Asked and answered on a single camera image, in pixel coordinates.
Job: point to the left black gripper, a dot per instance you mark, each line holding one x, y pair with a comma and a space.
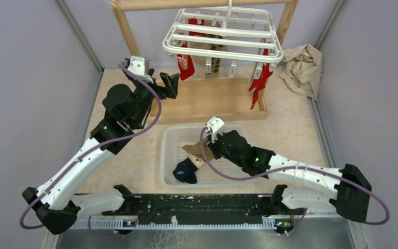
171, 89

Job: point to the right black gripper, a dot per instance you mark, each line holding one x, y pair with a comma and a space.
213, 146

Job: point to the tan brown sock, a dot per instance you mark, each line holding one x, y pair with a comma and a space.
196, 150

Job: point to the navy santa sock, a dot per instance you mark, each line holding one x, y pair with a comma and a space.
185, 171

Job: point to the white clip drying hanger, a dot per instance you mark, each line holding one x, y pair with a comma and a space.
249, 34

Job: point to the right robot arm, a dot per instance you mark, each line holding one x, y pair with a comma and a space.
344, 190

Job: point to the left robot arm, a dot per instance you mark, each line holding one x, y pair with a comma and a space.
57, 203

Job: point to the wooden hanger stand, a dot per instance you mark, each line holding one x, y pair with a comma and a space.
199, 98

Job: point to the red santa sock left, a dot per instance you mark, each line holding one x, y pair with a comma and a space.
185, 74

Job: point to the pink clothespin clip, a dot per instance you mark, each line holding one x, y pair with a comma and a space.
183, 62

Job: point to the brown argyle sock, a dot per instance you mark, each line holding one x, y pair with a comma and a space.
213, 65

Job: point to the beige crumpled cloth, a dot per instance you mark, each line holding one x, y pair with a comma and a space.
303, 70

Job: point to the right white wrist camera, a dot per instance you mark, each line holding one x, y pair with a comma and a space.
213, 127

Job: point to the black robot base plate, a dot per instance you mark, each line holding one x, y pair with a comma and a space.
196, 210

